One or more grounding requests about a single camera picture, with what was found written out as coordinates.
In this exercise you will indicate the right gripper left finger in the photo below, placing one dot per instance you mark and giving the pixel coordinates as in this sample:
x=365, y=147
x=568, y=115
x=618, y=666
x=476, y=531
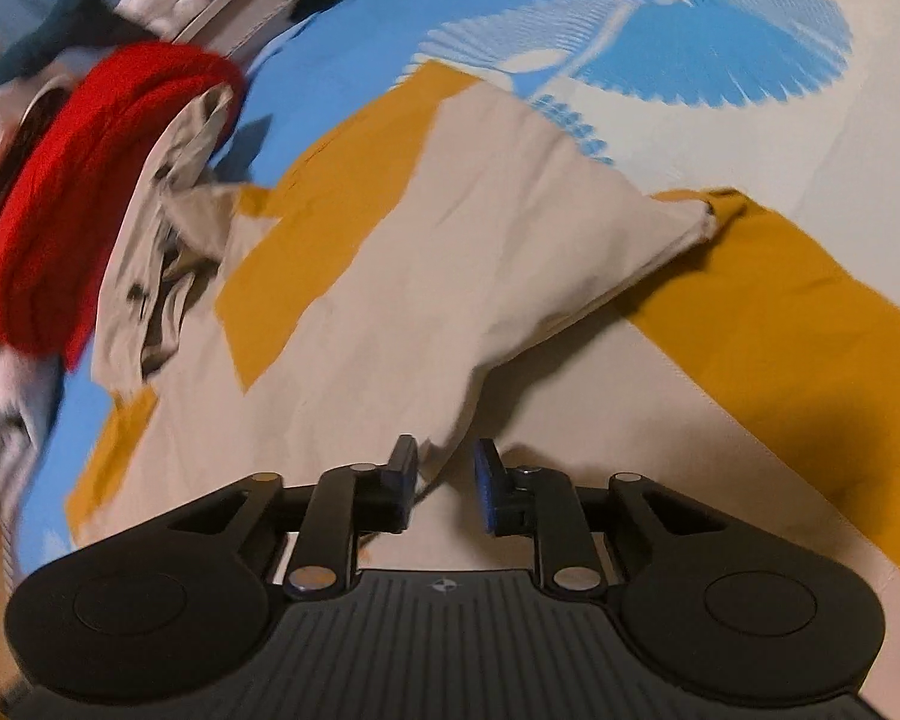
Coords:
x=346, y=503

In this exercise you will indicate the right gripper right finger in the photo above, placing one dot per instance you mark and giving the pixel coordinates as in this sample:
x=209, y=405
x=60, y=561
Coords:
x=541, y=505

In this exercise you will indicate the beige and mustard hooded jacket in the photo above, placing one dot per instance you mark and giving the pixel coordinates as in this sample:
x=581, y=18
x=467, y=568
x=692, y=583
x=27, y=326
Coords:
x=446, y=263

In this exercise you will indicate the white folded quilt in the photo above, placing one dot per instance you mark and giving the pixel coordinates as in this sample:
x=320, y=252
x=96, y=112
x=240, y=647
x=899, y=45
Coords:
x=29, y=396

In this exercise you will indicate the red folded blanket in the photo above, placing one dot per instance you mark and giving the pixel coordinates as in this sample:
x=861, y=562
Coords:
x=63, y=214

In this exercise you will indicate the blue white patterned bed sheet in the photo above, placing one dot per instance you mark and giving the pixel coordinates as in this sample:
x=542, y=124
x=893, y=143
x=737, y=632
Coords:
x=794, y=103

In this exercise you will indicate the white plush toy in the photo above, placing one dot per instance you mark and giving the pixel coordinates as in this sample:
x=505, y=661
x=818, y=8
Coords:
x=165, y=18

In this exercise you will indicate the dark teal shark plush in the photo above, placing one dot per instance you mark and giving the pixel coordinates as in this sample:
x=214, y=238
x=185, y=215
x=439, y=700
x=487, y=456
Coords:
x=71, y=24

